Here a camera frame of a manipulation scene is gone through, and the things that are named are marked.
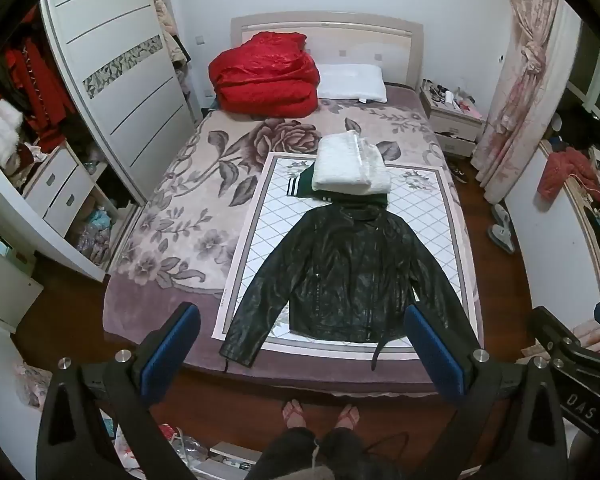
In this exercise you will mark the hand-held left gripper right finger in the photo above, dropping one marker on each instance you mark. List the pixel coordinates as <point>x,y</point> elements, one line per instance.
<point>437,355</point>

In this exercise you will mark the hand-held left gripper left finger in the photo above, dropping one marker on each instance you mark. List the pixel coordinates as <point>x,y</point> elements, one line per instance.
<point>172,340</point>

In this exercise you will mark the black leather jacket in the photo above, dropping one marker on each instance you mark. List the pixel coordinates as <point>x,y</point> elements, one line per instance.
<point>340,270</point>

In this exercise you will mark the person's right foot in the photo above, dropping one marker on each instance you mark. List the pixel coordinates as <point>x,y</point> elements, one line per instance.
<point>347,415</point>

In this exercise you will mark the person's foot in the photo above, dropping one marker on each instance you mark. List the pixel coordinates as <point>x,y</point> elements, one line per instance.
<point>294,412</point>
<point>347,415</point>

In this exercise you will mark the floor clutter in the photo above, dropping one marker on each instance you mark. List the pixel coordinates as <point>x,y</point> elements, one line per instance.
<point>205,452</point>

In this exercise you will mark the floral blanket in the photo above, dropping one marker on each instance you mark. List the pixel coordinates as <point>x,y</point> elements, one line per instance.
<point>190,200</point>

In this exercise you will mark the person's left foot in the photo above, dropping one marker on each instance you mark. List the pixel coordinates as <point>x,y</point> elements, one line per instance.
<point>294,412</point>

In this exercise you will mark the red jacket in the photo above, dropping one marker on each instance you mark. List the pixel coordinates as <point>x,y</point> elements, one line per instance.
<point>565,170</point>

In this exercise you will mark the pink cloth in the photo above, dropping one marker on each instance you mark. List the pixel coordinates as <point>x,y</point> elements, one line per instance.
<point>30,385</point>

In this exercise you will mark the white quilted mat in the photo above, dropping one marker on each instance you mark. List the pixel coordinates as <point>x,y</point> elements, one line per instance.
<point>275,210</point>

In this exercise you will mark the person's legs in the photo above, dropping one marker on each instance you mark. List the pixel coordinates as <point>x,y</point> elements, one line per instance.
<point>300,452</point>

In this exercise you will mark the dark shoes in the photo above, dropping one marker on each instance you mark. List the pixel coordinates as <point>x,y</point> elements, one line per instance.
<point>457,173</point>

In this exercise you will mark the white drawer unit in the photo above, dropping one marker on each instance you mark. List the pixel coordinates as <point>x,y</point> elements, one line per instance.
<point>55,185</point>

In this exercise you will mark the green garment with striped cuff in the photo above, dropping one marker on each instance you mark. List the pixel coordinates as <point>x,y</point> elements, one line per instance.
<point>307,186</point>

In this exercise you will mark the white folded garment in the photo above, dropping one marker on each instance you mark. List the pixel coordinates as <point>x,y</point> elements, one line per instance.
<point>350,165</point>

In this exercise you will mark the white nightstand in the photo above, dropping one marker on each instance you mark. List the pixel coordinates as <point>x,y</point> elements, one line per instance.
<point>455,122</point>

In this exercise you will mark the pink floral curtain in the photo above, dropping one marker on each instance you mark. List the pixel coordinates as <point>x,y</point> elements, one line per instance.
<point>525,75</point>

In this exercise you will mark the white wardrobe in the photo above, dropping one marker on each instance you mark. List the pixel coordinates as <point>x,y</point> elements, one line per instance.
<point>120,85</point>

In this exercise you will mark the red quilt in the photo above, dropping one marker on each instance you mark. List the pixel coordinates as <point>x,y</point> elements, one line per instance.
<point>265,75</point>

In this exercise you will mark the white pillow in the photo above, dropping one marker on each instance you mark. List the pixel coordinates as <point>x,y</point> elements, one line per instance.
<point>350,82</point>

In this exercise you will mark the plush toys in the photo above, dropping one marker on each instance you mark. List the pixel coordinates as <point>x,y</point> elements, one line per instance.
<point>166,15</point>

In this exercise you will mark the bed with beige headboard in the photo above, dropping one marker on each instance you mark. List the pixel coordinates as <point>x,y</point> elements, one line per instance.
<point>330,35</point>

